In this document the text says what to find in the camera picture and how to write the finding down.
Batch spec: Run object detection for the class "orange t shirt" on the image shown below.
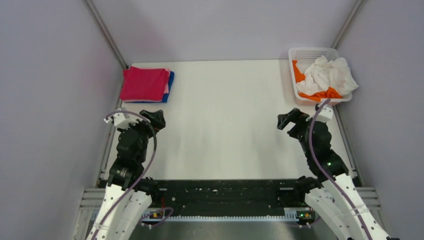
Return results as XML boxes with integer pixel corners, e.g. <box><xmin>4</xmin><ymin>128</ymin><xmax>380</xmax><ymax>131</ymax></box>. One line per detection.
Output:
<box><xmin>292</xmin><ymin>60</ymin><xmax>343</xmax><ymax>102</ymax></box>

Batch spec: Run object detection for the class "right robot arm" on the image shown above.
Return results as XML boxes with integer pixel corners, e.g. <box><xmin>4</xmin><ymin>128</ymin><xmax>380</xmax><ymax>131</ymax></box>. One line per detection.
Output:
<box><xmin>276</xmin><ymin>106</ymin><xmax>393</xmax><ymax>240</ymax></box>

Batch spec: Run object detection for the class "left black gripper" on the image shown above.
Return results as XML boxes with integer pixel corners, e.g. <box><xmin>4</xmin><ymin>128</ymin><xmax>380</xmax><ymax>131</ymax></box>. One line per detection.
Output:
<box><xmin>118</xmin><ymin>109</ymin><xmax>166</xmax><ymax>162</ymax></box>

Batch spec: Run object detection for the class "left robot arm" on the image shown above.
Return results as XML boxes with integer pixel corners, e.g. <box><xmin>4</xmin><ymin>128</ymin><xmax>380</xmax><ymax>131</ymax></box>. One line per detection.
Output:
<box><xmin>86</xmin><ymin>108</ymin><xmax>166</xmax><ymax>240</ymax></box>

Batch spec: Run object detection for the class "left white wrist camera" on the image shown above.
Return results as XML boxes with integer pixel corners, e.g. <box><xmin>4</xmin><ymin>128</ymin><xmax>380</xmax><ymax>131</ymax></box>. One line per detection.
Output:
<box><xmin>103</xmin><ymin>107</ymin><xmax>137</xmax><ymax>130</ymax></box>

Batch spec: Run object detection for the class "right aluminium frame post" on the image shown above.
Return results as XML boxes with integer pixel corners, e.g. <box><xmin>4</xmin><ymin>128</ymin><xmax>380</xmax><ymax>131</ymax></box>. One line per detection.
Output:
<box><xmin>331</xmin><ymin>0</ymin><xmax>368</xmax><ymax>49</ymax></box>

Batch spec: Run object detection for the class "red folded t shirt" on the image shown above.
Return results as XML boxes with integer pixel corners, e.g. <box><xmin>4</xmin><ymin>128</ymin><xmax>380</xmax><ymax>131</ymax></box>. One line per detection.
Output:
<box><xmin>119</xmin><ymin>66</ymin><xmax>170</xmax><ymax>102</ymax></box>

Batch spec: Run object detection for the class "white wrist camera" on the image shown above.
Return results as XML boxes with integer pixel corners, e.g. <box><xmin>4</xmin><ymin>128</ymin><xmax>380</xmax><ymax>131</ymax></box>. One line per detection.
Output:
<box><xmin>103</xmin><ymin>107</ymin><xmax>137</xmax><ymax>130</ymax></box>
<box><xmin>307</xmin><ymin>103</ymin><xmax>334</xmax><ymax>123</ymax></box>

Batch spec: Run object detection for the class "white t shirt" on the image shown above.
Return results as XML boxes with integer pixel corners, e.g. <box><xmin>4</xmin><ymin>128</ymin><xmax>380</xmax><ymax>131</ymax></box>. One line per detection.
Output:
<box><xmin>301</xmin><ymin>55</ymin><xmax>359</xmax><ymax>98</ymax></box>

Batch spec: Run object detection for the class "left aluminium frame post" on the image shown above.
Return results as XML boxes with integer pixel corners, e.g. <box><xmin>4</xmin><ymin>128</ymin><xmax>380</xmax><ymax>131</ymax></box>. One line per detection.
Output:
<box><xmin>83</xmin><ymin>0</ymin><xmax>128</xmax><ymax>70</ymax></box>

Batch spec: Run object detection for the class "aluminium frame post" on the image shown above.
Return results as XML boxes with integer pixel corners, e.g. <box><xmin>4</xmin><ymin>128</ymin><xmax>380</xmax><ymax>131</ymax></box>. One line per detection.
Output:
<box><xmin>331</xmin><ymin>0</ymin><xmax>368</xmax><ymax>49</ymax></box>
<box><xmin>83</xmin><ymin>0</ymin><xmax>128</xmax><ymax>70</ymax></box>

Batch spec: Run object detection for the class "white plastic basket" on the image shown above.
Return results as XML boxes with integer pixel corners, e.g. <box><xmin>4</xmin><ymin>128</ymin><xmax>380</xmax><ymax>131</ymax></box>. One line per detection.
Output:
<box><xmin>288</xmin><ymin>47</ymin><xmax>353</xmax><ymax>106</ymax></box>

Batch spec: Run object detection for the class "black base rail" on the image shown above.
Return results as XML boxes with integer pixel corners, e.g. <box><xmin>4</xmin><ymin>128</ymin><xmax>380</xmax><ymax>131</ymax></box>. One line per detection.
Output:
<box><xmin>140</xmin><ymin>176</ymin><xmax>315</xmax><ymax>217</ymax></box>

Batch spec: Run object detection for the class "pink folded t shirt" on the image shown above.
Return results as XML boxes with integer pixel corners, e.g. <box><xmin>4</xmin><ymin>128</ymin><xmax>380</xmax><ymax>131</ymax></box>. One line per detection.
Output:
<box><xmin>123</xmin><ymin>68</ymin><xmax>172</xmax><ymax>103</ymax></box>

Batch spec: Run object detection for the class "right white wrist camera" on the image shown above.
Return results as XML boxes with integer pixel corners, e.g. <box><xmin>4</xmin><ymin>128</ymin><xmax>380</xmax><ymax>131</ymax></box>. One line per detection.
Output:
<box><xmin>307</xmin><ymin>103</ymin><xmax>334</xmax><ymax>123</ymax></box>

